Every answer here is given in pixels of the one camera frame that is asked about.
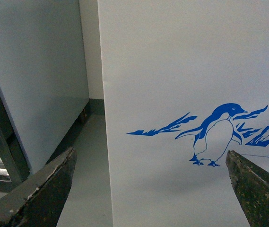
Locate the grey upright display fridge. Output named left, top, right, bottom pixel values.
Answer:
left=0, top=0, right=89, bottom=192

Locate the white blue chest freezer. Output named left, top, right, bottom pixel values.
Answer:
left=98, top=0, right=269, bottom=227

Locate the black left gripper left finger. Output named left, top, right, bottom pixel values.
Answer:
left=0, top=148, right=77, bottom=227

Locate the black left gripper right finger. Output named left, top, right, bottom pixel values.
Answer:
left=226, top=150, right=269, bottom=227

